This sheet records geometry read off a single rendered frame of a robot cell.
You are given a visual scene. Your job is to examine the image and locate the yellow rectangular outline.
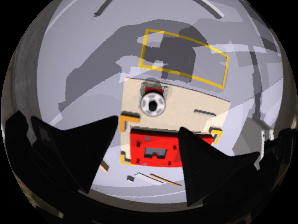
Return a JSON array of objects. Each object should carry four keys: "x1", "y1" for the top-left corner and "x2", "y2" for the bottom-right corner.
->
[{"x1": 138, "y1": 28, "x2": 229, "y2": 89}]

